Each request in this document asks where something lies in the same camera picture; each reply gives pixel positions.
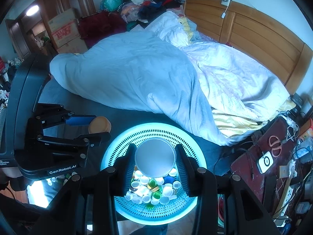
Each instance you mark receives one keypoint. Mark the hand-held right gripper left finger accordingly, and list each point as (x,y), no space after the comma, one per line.
(129,161)

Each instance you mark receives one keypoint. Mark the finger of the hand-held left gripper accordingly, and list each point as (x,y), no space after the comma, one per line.
(97,138)
(80,120)

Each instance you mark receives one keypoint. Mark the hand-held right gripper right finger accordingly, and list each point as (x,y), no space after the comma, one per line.
(183,166)

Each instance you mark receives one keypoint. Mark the tan plastic lid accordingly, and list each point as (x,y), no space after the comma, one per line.
(100,124)

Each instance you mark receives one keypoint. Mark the teal plastic basket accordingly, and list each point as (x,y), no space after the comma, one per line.
(117,142)

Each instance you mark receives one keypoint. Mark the large grey round lid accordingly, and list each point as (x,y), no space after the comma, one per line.
(155,157)

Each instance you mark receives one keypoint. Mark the pile of plastic bottle caps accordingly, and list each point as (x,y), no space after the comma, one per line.
(149,188)
(51,181)

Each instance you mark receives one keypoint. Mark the dark blue bed sheet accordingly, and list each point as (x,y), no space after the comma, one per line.
(127,117)

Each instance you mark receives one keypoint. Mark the heap of bags and clothes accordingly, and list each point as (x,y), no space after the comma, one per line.
(6,76)

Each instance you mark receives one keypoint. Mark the dark red nightstand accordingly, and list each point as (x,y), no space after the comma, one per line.
(247,166)

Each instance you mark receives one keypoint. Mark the light blue duvet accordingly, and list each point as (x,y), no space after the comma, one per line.
(134,73)

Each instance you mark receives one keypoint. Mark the white pocket device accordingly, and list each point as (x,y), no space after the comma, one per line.
(265,161)

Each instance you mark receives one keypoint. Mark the dark wooden door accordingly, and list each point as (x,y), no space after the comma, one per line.
(17,39)

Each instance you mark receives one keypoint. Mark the cardboard box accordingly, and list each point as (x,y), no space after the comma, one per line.
(66,31)

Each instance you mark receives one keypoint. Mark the dark red blanket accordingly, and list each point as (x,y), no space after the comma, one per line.
(100,27)

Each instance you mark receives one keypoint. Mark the white crumpled quilt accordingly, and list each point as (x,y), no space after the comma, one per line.
(232,78)

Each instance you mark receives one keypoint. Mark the white power strip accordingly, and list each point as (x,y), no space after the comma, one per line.
(285,200)

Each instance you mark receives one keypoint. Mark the round ceiling light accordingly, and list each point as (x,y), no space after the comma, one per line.
(31,9)

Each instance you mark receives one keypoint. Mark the teal plastic bag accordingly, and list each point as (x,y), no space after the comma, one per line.
(111,2)

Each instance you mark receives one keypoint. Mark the heap of mixed clothes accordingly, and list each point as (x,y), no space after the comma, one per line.
(151,7)

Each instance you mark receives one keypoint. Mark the wooden headboard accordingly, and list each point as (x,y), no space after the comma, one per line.
(264,36)

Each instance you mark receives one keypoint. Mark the white charger plug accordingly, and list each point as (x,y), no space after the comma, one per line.
(223,15)

